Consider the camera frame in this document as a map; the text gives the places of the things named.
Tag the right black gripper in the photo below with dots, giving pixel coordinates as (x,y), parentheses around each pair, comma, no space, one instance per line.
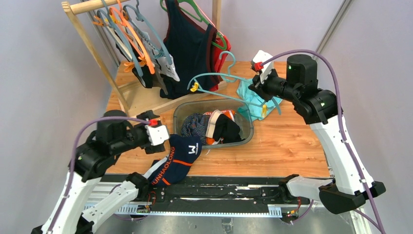
(258,89)

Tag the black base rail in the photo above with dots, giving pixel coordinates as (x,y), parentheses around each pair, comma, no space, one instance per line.
(212,196)

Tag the aluminium frame rail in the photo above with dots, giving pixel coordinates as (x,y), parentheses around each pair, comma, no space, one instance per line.
(336,45)

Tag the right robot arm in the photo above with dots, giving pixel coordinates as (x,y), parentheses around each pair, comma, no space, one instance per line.
(350,185)

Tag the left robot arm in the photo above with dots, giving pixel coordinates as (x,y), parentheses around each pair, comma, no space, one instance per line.
(115,134)

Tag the wooden clothes rack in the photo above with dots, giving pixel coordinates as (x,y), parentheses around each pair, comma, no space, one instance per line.
(132,97)

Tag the green hanger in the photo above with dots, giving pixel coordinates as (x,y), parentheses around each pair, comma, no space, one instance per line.
(200,16)

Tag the orange hanger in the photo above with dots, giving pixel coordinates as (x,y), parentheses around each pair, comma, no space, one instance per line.
(117,23)

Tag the orange white underwear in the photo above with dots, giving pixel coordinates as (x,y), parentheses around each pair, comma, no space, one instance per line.
(212,123)

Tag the teal cloth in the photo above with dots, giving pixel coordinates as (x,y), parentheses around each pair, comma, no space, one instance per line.
(258,108)

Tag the black cream-band underwear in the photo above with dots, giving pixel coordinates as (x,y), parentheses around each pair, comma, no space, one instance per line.
(146,79)

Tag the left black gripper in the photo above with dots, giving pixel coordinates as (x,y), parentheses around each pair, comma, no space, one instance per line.
(150,148)

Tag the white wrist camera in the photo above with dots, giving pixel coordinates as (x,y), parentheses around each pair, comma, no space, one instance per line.
(157,135)
(259,64)

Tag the black underwear in basket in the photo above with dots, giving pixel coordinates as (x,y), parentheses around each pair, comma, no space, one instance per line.
(228,130)

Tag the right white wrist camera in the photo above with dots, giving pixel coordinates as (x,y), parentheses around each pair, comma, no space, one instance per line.
(259,64)

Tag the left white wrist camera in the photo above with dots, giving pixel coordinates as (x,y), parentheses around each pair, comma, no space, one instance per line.
(157,135)

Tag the white grey underwear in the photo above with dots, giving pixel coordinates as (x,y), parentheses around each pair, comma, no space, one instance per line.
(160,56)

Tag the navy orange boxer underwear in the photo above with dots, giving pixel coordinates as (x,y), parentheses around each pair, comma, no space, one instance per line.
(174,167)

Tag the dark navy tank top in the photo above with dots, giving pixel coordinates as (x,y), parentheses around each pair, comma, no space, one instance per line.
(191,48)

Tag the clear plastic basket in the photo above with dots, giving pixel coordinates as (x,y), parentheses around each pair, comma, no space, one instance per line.
(242,117)

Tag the grey-blue clip hanger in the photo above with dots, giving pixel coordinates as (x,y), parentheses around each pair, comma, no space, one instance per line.
(138,20)

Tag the striped navy underwear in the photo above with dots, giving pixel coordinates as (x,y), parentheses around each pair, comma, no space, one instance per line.
(195,125)

